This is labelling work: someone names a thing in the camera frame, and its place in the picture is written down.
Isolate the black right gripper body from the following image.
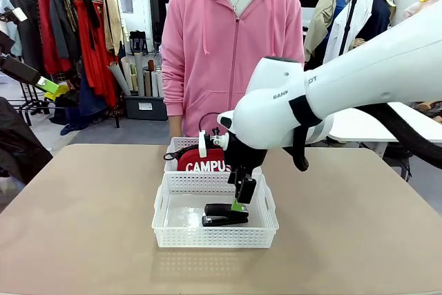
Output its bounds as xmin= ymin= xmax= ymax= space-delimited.
xmin=223 ymin=133 xmax=269 ymax=176

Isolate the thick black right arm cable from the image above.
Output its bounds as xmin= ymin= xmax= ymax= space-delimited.
xmin=282 ymin=93 xmax=442 ymax=172

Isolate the white perforated basket, floor sticker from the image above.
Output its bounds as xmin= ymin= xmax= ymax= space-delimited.
xmin=151 ymin=171 xmax=280 ymax=249

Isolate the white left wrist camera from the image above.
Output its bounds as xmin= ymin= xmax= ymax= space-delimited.
xmin=0 ymin=7 xmax=29 ymax=26

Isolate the yellow cloth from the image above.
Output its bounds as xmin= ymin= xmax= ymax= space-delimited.
xmin=44 ymin=83 xmax=70 ymax=102

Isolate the white background table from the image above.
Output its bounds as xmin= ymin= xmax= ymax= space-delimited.
xmin=324 ymin=101 xmax=442 ymax=158

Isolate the red Campus pencil pouch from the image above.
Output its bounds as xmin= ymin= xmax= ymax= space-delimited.
xmin=163 ymin=147 xmax=233 ymax=174

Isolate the long red hanging dress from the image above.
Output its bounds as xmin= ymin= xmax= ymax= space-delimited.
xmin=73 ymin=0 xmax=120 ymax=108

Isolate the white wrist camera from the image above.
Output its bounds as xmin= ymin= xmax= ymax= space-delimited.
xmin=0 ymin=7 xmax=29 ymax=26
xmin=198 ymin=125 xmax=231 ymax=158

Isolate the black tripod pole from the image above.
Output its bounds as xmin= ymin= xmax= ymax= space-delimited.
xmin=339 ymin=0 xmax=361 ymax=57

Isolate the person's right hand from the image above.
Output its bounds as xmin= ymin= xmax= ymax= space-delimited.
xmin=169 ymin=114 xmax=184 ymax=138

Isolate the tall grey paper roll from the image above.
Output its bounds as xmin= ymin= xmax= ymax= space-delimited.
xmin=133 ymin=52 xmax=146 ymax=97

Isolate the light blue hanging garment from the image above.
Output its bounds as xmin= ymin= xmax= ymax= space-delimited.
xmin=0 ymin=0 xmax=22 ymax=57

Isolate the white perforated basket, plain floor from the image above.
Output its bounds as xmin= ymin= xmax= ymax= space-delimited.
xmin=164 ymin=136 xmax=262 ymax=175

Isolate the black jacket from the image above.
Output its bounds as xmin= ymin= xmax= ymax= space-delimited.
xmin=0 ymin=96 xmax=54 ymax=186

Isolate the dark brown hanging garment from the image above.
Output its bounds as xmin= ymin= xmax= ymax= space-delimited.
xmin=12 ymin=0 xmax=45 ymax=73

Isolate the slanted grey paper roll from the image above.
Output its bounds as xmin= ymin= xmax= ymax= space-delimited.
xmin=108 ymin=61 xmax=133 ymax=97

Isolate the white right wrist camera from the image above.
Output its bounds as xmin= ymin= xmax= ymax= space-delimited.
xmin=198 ymin=125 xmax=231 ymax=158

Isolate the beige hanging garment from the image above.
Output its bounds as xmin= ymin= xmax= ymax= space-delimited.
xmin=102 ymin=0 xmax=128 ymax=57

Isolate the mannequin in pink top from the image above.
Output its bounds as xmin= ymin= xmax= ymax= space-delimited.
xmin=402 ymin=0 xmax=442 ymax=21

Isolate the brown paper roll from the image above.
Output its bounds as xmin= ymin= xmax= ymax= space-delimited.
xmin=147 ymin=59 xmax=155 ymax=97

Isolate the grey hanging garment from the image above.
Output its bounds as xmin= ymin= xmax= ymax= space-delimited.
xmin=50 ymin=0 xmax=81 ymax=60

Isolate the black folding stool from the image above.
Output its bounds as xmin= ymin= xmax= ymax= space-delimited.
xmin=128 ymin=30 xmax=150 ymax=57

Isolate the black bag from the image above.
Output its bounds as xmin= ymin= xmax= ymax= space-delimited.
xmin=382 ymin=142 xmax=414 ymax=182

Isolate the black stapler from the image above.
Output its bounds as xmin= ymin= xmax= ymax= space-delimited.
xmin=201 ymin=202 xmax=250 ymax=228

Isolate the black storage bin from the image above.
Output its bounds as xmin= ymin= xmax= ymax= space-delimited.
xmin=123 ymin=95 xmax=171 ymax=122

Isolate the white paper roll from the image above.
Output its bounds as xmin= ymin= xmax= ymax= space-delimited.
xmin=151 ymin=70 xmax=166 ymax=99

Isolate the thin black camera cable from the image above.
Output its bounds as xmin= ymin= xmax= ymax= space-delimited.
xmin=198 ymin=112 xmax=222 ymax=134

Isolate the mannequin in beige coat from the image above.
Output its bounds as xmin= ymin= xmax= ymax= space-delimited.
xmin=302 ymin=0 xmax=360 ymax=71

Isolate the red hanging jacket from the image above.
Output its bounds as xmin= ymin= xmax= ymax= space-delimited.
xmin=37 ymin=0 xmax=72 ymax=75

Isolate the mannequin in white coat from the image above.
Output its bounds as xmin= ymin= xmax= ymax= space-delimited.
xmin=322 ymin=0 xmax=398 ymax=64

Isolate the person in pink hoodie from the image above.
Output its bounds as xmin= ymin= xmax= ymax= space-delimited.
xmin=160 ymin=0 xmax=305 ymax=138

